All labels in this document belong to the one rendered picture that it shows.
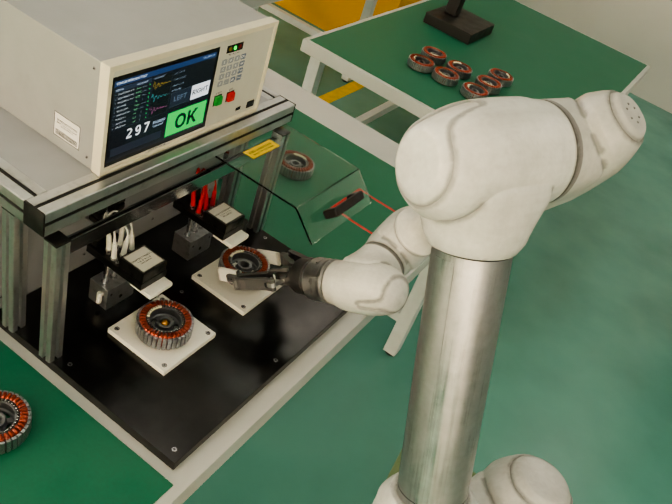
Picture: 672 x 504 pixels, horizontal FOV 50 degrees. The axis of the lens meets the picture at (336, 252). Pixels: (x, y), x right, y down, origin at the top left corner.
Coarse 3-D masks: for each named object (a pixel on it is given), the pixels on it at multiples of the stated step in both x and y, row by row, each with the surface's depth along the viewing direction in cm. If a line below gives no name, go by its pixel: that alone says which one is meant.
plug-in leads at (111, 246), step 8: (104, 216) 134; (120, 232) 139; (128, 232) 136; (96, 240) 138; (104, 240) 139; (120, 240) 140; (128, 240) 137; (112, 248) 135; (128, 248) 140; (112, 256) 136; (120, 256) 138
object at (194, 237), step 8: (192, 224) 164; (176, 232) 160; (184, 232) 161; (192, 232) 162; (200, 232) 163; (208, 232) 163; (176, 240) 161; (184, 240) 160; (192, 240) 160; (200, 240) 162; (208, 240) 165; (176, 248) 162; (184, 248) 161; (192, 248) 161; (200, 248) 164; (184, 256) 162; (192, 256) 163
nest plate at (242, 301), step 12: (216, 264) 162; (192, 276) 157; (204, 276) 158; (216, 276) 159; (216, 288) 156; (228, 288) 157; (276, 288) 162; (228, 300) 155; (240, 300) 156; (252, 300) 157; (240, 312) 154
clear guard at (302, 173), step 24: (288, 144) 156; (312, 144) 159; (240, 168) 143; (264, 168) 146; (288, 168) 148; (312, 168) 151; (336, 168) 154; (288, 192) 142; (312, 192) 144; (336, 192) 149; (312, 216) 142; (312, 240) 141
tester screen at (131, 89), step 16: (176, 64) 121; (192, 64) 125; (208, 64) 129; (128, 80) 113; (144, 80) 116; (160, 80) 120; (176, 80) 123; (192, 80) 127; (128, 96) 115; (144, 96) 119; (160, 96) 122; (112, 112) 114; (128, 112) 117; (144, 112) 121; (160, 112) 125; (112, 128) 116; (160, 128) 127; (192, 128) 136; (112, 144) 118; (144, 144) 126; (112, 160) 121
